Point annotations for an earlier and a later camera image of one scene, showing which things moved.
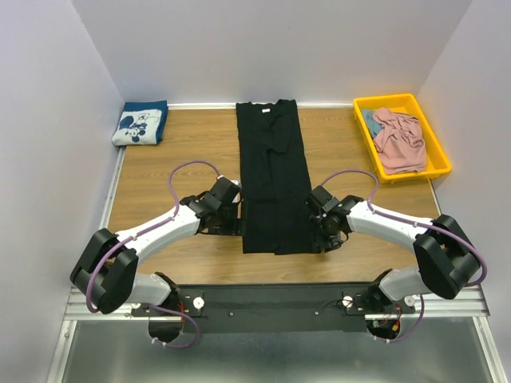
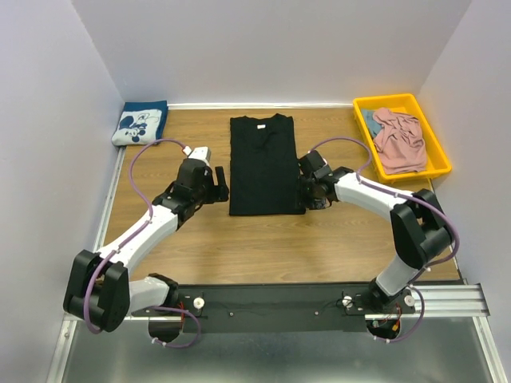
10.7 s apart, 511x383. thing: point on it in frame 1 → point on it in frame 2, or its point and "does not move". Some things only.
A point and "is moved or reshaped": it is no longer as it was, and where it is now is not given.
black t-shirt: x=276 y=179 is moved or reshaped
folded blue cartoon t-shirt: x=141 y=123 does not move
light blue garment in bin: x=373 y=126 does not move
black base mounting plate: x=275 y=309 does not move
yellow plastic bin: x=437 y=159 does not move
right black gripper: x=329 y=243 → x=312 y=204
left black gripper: x=236 y=228 → x=218 y=193
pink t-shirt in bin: x=400 y=142 does not move
